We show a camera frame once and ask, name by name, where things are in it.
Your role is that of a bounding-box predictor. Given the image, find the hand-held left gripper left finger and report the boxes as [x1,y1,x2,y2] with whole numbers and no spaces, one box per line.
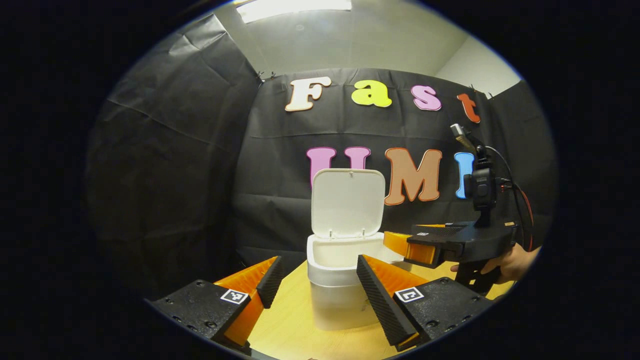
[150,256,283,352]

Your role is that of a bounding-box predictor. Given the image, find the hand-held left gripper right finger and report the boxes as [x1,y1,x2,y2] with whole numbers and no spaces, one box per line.
[356,253,493,352]

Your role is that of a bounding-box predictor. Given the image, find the white desktop garbage bin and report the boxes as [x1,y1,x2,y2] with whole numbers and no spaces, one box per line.
[306,168,407,332]

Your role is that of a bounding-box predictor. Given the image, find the wooden desktop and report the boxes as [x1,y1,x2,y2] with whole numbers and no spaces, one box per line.
[247,260,516,360]

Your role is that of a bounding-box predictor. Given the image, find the black backdrop cloth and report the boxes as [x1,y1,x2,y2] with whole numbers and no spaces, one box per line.
[85,12,558,301]

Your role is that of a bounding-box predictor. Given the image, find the ceiling light panel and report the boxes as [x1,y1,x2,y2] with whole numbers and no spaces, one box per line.
[236,0,353,24]

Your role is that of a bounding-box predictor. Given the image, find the black and red cable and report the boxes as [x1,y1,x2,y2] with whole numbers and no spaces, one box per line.
[487,145,535,251]

